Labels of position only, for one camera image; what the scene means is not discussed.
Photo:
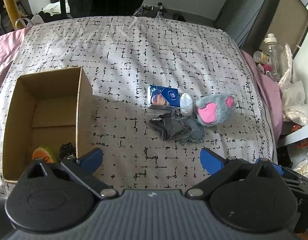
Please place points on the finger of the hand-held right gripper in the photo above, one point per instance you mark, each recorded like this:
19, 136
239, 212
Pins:
275, 168

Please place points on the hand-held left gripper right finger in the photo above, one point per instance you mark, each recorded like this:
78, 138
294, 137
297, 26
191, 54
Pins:
211, 161

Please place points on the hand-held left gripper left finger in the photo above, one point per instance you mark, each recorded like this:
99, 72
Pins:
91, 158

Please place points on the dark grey cloth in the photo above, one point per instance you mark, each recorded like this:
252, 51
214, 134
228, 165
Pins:
180, 127

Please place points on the grey plush toy pink paws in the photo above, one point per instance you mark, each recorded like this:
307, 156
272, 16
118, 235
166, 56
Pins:
214, 108

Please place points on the brown cardboard box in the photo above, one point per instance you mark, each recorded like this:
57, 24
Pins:
51, 120

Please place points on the white oval soft pouch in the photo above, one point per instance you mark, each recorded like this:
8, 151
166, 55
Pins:
186, 103

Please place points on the black knitted item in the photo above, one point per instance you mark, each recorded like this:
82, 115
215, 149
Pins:
67, 150

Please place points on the white shelf board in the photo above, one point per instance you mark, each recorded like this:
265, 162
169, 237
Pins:
297, 135

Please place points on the orange and green plush toy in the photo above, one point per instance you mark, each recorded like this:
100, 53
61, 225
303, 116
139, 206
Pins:
43, 155

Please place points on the white plastic bags pile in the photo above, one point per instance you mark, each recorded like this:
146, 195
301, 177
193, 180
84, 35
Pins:
294, 97

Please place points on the small clear jar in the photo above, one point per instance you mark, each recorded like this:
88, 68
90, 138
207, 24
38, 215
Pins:
260, 57

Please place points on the clear plastic bottle white cap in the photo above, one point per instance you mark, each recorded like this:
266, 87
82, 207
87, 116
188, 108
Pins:
274, 55

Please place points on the white black-patterned blanket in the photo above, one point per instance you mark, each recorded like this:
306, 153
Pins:
144, 52

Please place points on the pink bedsheet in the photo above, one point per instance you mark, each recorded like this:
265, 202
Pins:
3, 50

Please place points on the dark framed chair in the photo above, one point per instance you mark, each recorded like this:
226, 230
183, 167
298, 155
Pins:
281, 17

